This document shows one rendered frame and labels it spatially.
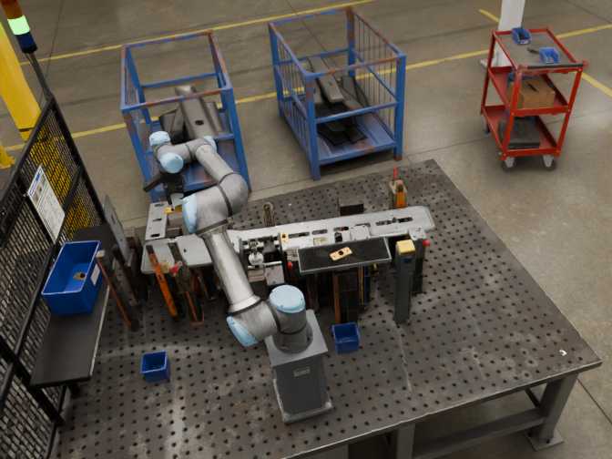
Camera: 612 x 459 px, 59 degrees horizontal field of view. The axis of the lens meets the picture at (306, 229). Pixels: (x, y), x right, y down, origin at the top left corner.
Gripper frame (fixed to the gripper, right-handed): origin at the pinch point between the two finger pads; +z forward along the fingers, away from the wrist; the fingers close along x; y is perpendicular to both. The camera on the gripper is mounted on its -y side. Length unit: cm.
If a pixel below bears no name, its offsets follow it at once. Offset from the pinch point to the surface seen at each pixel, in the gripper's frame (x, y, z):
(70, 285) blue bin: -15, -49, 25
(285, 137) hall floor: 252, 65, 124
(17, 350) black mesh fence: -57, -56, 14
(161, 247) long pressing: 5.5, -11.3, 27.3
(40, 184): 13, -55, -11
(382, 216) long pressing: 4, 95, 24
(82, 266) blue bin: -3, -46, 25
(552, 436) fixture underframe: -69, 169, 121
